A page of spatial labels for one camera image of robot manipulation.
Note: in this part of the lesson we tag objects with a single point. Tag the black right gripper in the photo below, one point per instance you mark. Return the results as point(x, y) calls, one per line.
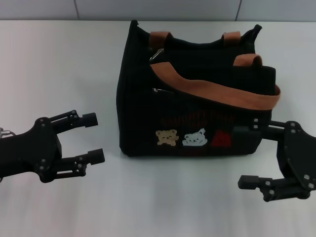
point(298, 153)

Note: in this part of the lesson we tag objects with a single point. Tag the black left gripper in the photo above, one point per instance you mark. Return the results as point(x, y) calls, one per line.
point(29, 150)

